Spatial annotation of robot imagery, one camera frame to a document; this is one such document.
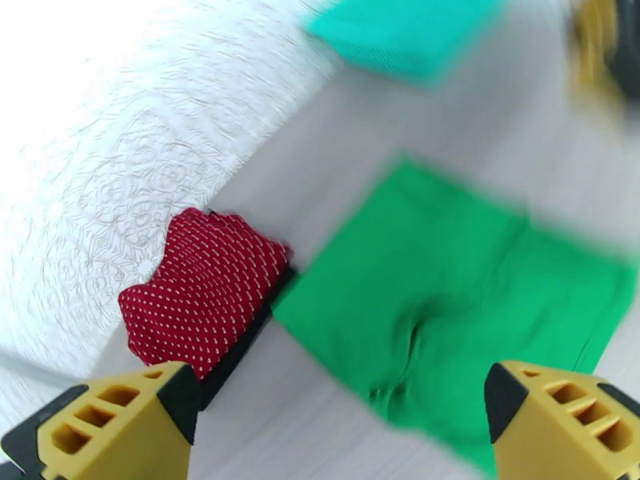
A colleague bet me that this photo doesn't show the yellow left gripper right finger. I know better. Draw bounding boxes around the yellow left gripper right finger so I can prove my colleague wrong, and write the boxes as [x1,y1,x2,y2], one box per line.
[483,361,640,480]

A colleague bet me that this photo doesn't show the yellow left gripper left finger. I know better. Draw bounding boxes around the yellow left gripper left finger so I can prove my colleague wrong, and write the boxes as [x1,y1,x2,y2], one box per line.
[0,361,201,480]

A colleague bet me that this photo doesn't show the black garment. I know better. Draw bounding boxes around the black garment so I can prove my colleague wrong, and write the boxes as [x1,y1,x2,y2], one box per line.
[198,208,302,413]

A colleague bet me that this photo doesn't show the red white-dotted garment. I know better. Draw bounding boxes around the red white-dotted garment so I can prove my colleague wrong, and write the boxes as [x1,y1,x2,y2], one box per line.
[118,207,294,382]

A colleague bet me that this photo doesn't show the green garment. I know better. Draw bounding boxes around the green garment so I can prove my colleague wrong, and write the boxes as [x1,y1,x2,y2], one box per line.
[272,158,640,480]

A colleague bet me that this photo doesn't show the teal plastic basket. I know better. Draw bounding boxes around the teal plastic basket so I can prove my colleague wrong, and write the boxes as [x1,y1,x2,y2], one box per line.
[303,0,507,90]

